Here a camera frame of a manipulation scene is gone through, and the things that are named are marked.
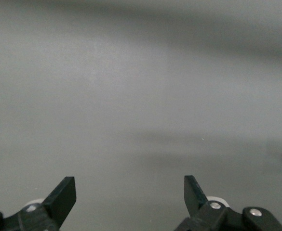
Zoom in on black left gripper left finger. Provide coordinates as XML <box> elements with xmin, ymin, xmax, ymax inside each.
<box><xmin>0</xmin><ymin>176</ymin><xmax>77</xmax><ymax>231</ymax></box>

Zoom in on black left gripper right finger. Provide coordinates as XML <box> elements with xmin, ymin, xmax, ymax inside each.
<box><xmin>174</xmin><ymin>175</ymin><xmax>282</xmax><ymax>231</ymax></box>

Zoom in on dark grey table cover sheet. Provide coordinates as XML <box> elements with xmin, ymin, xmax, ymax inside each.
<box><xmin>0</xmin><ymin>0</ymin><xmax>282</xmax><ymax>231</ymax></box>

